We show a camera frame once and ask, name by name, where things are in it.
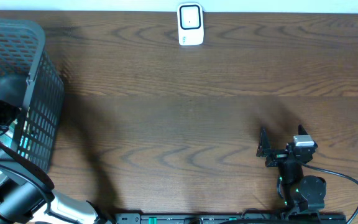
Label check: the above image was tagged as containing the grey plastic mesh basket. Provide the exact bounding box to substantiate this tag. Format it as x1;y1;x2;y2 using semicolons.
0;19;64;172

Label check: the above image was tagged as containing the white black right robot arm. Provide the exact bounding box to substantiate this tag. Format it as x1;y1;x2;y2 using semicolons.
256;125;326;218

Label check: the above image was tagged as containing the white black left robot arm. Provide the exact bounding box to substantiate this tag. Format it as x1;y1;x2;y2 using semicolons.
0;142;115;223

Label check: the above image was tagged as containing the white barcode scanner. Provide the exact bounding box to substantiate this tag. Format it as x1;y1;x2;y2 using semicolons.
177;2;204;46

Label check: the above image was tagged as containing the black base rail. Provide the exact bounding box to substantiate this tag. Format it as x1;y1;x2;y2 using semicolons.
114;211;347;224

